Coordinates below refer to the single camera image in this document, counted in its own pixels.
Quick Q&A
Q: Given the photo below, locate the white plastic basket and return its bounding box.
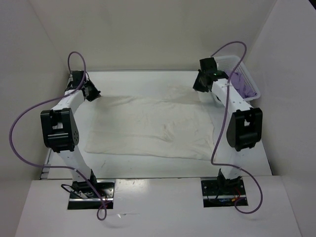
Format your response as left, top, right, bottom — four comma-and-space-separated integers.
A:
214, 55, 261, 101

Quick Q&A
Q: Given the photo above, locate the white t shirt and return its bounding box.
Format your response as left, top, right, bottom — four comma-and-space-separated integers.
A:
84, 86, 214, 160

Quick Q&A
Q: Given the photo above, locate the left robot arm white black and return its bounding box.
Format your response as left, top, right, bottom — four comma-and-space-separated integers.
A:
40, 79, 100, 198

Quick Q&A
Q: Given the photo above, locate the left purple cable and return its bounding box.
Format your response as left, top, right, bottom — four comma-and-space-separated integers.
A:
9, 51, 113, 220

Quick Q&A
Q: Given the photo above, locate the purple cable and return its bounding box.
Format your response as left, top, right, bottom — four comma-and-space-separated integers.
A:
9, 51, 113, 220
211, 41, 263, 214

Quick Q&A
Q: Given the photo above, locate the purple shirt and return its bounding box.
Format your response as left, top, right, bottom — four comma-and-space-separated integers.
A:
231, 72, 257, 99

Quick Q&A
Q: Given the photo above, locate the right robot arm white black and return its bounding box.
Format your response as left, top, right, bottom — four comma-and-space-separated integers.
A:
193, 57, 263, 195

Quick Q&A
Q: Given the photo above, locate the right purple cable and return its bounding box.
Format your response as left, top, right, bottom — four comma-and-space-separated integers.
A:
211, 41, 263, 214

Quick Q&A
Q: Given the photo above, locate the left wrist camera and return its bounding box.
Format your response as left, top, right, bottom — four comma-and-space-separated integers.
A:
69, 71, 86, 88

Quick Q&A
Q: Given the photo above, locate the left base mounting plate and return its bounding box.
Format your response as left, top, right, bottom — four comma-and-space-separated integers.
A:
61, 180, 115, 210

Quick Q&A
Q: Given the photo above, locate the aluminium table edge rail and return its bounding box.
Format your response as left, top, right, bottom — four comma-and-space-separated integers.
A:
40, 71, 81, 178

